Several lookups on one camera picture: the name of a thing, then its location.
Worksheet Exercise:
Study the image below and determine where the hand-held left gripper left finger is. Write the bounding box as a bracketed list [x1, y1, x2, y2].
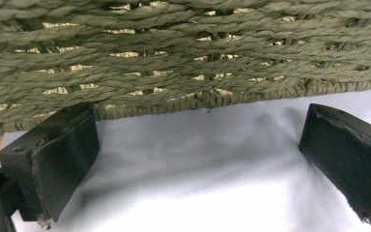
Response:
[0, 102, 100, 228]

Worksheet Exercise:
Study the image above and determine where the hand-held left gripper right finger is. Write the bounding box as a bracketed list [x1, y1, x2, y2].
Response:
[299, 102, 371, 231]

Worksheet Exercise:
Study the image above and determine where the green woven basket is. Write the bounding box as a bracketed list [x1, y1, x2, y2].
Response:
[0, 0, 371, 138]

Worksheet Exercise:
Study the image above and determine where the white foam mat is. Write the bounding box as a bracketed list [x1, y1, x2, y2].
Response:
[0, 86, 371, 232]

